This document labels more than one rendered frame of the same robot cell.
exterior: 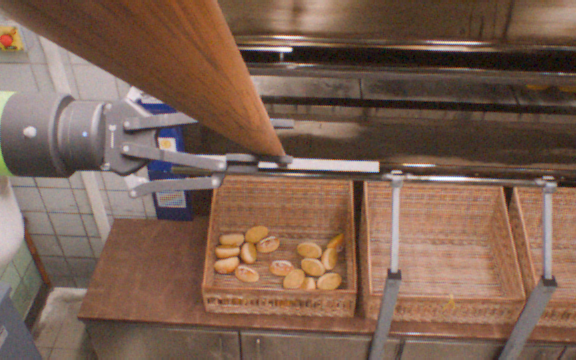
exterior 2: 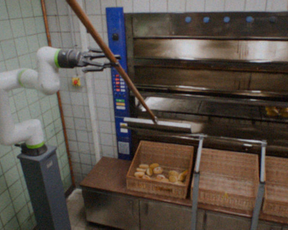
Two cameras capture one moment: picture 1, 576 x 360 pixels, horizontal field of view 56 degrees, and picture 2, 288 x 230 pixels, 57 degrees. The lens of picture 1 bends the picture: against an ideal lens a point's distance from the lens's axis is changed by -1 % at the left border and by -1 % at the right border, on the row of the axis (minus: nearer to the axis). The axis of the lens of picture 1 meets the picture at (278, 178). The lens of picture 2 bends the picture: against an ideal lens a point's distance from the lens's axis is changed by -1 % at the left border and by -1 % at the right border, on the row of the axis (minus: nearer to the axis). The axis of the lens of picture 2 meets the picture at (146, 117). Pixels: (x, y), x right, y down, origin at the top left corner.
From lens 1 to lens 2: 0.81 m
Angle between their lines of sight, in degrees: 21
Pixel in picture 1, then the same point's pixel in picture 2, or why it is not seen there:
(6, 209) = (56, 77)
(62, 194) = (85, 144)
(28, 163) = (62, 61)
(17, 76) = (77, 97)
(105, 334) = (88, 195)
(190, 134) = not seen: hidden behind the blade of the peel
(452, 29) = (228, 85)
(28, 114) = (64, 51)
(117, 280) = (97, 175)
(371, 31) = (197, 85)
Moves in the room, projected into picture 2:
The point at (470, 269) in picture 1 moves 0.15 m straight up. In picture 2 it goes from (242, 189) to (244, 176)
